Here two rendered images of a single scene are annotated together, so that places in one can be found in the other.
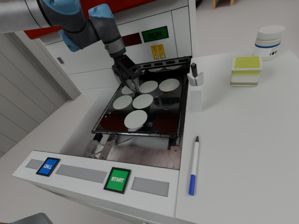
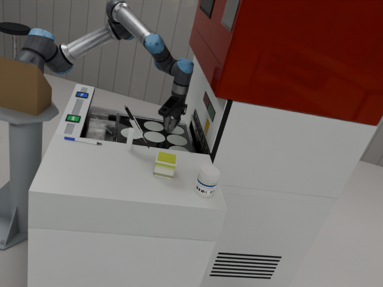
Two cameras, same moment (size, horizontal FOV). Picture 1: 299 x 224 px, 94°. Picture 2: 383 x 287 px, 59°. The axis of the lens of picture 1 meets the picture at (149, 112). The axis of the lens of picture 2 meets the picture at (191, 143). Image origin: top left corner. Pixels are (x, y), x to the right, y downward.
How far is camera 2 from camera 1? 1.22 m
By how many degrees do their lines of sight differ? 39
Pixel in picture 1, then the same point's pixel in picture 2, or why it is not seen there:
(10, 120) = (164, 79)
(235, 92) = (147, 166)
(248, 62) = (166, 158)
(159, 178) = (73, 131)
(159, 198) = (62, 131)
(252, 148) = (92, 161)
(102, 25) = (175, 70)
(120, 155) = (97, 130)
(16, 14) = (137, 35)
